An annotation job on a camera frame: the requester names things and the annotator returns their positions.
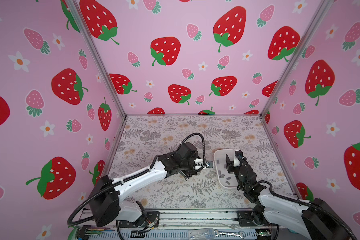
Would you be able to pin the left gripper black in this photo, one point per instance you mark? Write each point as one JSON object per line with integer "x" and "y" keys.
{"x": 194, "y": 156}

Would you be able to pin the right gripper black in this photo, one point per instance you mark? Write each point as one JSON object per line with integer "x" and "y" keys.
{"x": 230, "y": 164}

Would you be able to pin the black stapler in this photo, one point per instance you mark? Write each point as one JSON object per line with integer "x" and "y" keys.
{"x": 186, "y": 173}

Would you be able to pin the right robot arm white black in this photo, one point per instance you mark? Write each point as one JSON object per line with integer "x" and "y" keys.
{"x": 313, "y": 219}

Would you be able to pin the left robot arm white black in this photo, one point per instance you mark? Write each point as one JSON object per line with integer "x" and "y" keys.
{"x": 107, "y": 201}

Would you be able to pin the white plastic tray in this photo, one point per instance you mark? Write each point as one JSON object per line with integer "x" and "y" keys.
{"x": 220, "y": 162}

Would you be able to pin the silver wrench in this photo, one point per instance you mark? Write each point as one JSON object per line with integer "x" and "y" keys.
{"x": 240, "y": 234}

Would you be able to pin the clear plastic bag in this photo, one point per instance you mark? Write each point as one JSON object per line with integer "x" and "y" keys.
{"x": 201, "y": 234}

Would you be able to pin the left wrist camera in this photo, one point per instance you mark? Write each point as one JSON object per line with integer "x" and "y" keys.
{"x": 200, "y": 163}

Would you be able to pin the aluminium rail base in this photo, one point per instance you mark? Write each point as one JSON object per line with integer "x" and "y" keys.
{"x": 175, "y": 223}

